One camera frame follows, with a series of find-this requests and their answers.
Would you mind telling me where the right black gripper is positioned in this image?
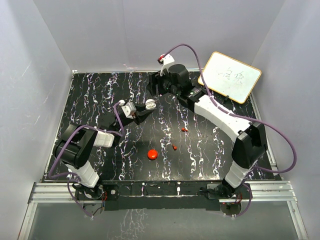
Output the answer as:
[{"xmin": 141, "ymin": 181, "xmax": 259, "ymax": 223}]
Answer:
[{"xmin": 147, "ymin": 70, "xmax": 181, "ymax": 97}]

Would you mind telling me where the white earbud charging case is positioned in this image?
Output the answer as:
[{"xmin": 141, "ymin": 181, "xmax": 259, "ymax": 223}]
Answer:
[{"xmin": 145, "ymin": 99, "xmax": 156, "ymax": 111}]

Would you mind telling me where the red earbud charging case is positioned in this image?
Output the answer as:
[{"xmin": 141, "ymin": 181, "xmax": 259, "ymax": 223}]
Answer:
[{"xmin": 147, "ymin": 149, "xmax": 159, "ymax": 161}]

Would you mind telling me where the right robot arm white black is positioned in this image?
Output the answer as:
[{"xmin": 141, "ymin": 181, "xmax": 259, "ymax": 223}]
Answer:
[{"xmin": 147, "ymin": 64, "xmax": 268, "ymax": 199}]

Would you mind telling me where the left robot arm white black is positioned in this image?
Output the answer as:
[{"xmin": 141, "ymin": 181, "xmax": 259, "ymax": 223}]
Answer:
[{"xmin": 53, "ymin": 99, "xmax": 156, "ymax": 200}]

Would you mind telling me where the black front base bar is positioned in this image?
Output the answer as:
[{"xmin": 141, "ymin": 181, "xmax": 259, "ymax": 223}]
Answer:
[{"xmin": 102, "ymin": 180, "xmax": 223, "ymax": 211}]

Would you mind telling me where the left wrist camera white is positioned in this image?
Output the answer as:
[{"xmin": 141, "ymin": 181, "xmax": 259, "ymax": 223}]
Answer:
[{"xmin": 121, "ymin": 102, "xmax": 137, "ymax": 119}]

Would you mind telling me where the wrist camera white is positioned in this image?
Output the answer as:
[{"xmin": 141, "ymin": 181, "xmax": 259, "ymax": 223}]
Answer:
[
  {"xmin": 121, "ymin": 102, "xmax": 137, "ymax": 119},
  {"xmin": 157, "ymin": 53, "xmax": 175, "ymax": 77}
]

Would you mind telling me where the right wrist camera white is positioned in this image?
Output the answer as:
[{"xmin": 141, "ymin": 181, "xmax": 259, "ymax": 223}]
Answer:
[{"xmin": 157, "ymin": 53, "xmax": 175, "ymax": 77}]

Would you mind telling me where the whiteboard with wooden frame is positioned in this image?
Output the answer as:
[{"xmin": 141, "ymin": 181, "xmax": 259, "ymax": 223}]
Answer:
[{"xmin": 198, "ymin": 51, "xmax": 262, "ymax": 104}]

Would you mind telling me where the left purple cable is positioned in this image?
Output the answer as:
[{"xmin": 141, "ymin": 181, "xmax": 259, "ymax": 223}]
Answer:
[{"xmin": 48, "ymin": 99, "xmax": 126, "ymax": 218}]

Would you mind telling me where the purple cable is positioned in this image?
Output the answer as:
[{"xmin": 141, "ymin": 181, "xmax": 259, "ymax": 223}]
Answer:
[
  {"xmin": 48, "ymin": 99, "xmax": 126, "ymax": 218},
  {"xmin": 159, "ymin": 44, "xmax": 298, "ymax": 217}
]

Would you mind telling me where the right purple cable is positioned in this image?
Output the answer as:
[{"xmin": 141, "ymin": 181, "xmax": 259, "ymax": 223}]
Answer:
[{"xmin": 159, "ymin": 44, "xmax": 298, "ymax": 217}]

